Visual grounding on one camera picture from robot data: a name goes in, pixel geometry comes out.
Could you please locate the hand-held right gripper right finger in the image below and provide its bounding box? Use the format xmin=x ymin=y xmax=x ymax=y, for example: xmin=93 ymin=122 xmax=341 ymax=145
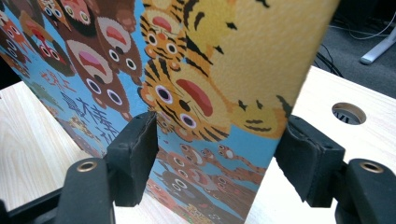
xmin=274 ymin=115 xmax=347 ymax=209

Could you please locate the white metal stand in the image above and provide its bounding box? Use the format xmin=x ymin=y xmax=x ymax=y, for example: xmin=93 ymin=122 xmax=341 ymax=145
xmin=360 ymin=27 xmax=396 ymax=65

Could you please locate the white floor cable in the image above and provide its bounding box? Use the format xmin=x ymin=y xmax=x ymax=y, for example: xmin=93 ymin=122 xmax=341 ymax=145
xmin=328 ymin=17 xmax=396 ymax=41

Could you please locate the colourful picture book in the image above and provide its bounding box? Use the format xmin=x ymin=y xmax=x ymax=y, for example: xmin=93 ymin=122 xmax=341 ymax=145
xmin=0 ymin=0 xmax=341 ymax=224

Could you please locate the black floor cable bundle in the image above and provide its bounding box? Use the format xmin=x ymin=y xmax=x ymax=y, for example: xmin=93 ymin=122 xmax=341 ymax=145
xmin=313 ymin=43 xmax=345 ymax=78

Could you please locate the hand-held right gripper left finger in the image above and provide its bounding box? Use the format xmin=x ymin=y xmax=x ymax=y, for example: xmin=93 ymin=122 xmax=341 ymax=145
xmin=104 ymin=111 xmax=160 ymax=208

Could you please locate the round table cable hole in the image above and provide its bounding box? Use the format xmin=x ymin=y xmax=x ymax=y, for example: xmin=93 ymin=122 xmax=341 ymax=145
xmin=332 ymin=102 xmax=367 ymax=126

